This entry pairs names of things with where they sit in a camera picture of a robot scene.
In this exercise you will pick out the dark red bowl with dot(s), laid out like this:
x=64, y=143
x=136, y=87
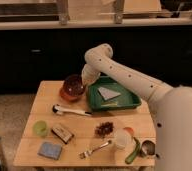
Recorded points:
x=73, y=85

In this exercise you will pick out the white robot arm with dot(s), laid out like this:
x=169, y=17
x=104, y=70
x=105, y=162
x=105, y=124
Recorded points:
x=171, y=107

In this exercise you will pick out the green plastic tray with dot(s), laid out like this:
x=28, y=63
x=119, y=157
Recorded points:
x=125, y=100

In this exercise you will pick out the grey cloth in tray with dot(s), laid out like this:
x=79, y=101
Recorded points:
x=107, y=94

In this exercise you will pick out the orange bowl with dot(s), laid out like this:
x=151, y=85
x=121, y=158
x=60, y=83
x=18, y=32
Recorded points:
x=70, y=95

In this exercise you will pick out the brown pine cone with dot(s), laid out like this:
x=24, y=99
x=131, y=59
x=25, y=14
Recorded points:
x=104, y=129

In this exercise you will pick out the orange toy piece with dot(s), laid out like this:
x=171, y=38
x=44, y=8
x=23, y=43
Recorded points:
x=129, y=129

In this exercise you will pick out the brown rectangular block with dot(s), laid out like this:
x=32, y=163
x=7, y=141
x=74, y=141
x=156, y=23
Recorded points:
x=63, y=133

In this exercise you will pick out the white mug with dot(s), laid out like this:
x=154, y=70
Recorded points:
x=122, y=139

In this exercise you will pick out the wooden table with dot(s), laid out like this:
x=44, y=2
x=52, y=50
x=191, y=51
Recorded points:
x=83, y=129

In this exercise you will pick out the small green cup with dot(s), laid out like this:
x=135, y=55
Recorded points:
x=40, y=128

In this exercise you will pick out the silver fork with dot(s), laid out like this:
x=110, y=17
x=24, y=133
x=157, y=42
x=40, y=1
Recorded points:
x=88, y=153

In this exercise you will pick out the blue sponge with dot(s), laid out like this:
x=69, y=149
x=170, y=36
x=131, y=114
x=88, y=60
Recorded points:
x=50, y=150

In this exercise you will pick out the small steel cup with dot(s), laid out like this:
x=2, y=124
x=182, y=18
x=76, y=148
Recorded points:
x=147, y=148

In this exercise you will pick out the white handled dish brush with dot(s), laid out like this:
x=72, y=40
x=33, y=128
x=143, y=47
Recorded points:
x=61, y=110

